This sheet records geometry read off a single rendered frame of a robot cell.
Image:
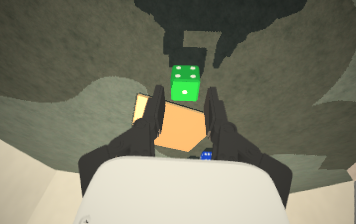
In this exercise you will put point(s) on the orange flat mat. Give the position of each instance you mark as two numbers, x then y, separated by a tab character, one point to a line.
182	127

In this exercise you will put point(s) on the blue die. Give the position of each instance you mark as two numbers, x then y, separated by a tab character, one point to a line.
205	155

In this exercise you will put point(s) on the green die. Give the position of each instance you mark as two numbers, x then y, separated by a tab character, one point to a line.
185	82

